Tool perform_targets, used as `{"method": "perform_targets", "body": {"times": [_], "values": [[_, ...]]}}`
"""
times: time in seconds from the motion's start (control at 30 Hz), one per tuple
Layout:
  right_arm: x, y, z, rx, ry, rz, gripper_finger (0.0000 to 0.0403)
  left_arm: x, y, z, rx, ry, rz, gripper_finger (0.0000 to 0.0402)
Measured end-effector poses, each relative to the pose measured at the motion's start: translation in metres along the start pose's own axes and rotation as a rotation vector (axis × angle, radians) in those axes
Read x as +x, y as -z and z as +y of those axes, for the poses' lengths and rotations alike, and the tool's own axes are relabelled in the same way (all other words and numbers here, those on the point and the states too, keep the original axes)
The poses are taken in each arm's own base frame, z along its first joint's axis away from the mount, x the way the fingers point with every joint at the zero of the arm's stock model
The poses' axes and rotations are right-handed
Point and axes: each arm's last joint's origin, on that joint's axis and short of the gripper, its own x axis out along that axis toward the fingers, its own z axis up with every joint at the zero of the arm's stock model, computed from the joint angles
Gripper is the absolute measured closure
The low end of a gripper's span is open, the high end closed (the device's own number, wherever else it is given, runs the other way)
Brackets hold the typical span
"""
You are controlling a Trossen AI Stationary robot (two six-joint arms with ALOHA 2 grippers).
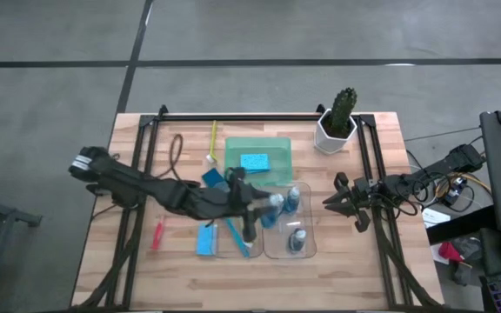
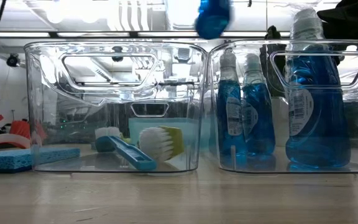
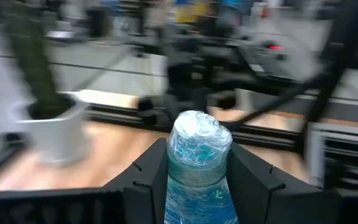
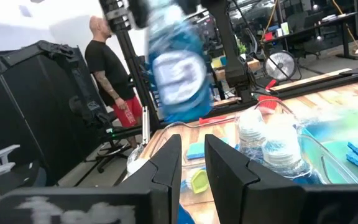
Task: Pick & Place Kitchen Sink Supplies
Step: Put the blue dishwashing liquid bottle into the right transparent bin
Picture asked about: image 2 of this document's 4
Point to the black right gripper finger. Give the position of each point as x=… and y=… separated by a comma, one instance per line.
x=336, y=54

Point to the blue dish soap bottle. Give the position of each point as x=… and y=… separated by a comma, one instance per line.
x=213, y=21
x=225, y=149
x=259, y=140
x=322, y=143

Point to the lime green dish brush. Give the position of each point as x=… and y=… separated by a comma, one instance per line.
x=176, y=140

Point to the blue dish brush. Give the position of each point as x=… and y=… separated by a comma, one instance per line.
x=132, y=155

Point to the light blue sponge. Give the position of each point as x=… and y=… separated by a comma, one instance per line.
x=11, y=160

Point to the green cactus plant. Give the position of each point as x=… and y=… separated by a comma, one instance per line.
x=280, y=81

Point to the white cylindrical ceiling light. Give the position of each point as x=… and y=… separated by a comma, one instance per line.
x=182, y=15

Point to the black overhead beam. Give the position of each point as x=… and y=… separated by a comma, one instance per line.
x=133, y=34

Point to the red dish brush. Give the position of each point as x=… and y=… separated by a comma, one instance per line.
x=20, y=129

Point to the small black dome camera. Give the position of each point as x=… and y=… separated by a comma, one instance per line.
x=12, y=59

